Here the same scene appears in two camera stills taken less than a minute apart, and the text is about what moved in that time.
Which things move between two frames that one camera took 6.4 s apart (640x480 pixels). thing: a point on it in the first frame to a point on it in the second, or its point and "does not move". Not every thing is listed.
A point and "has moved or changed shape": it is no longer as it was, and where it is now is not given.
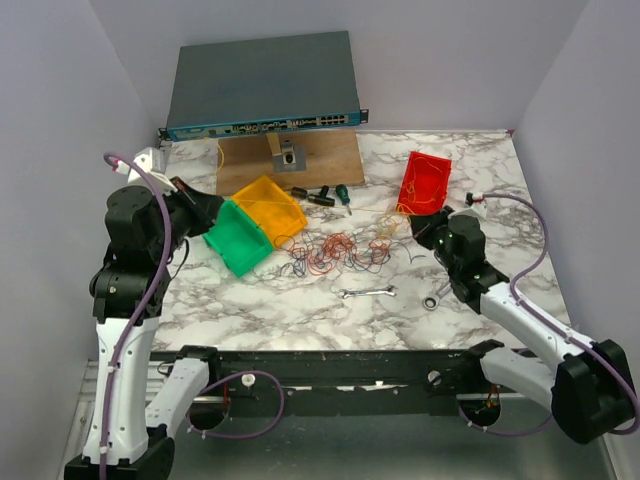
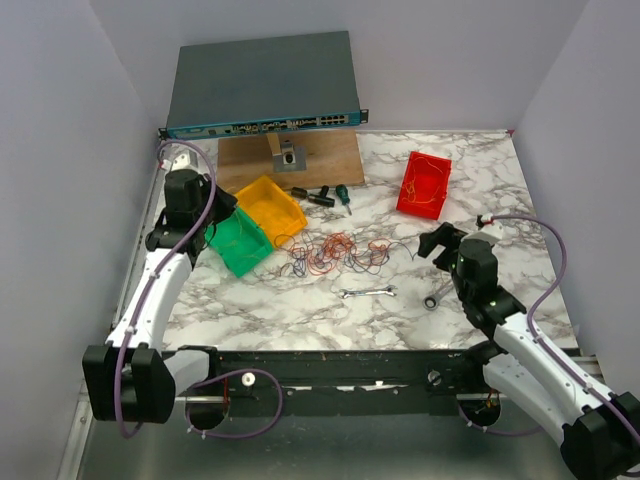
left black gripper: (202, 207) to (226, 201)
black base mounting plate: (343, 383) does not move
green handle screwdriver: (342, 194) does not move
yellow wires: (397, 221) has moved or changed shape
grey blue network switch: (263, 86) does not move
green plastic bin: (237, 240) does not move
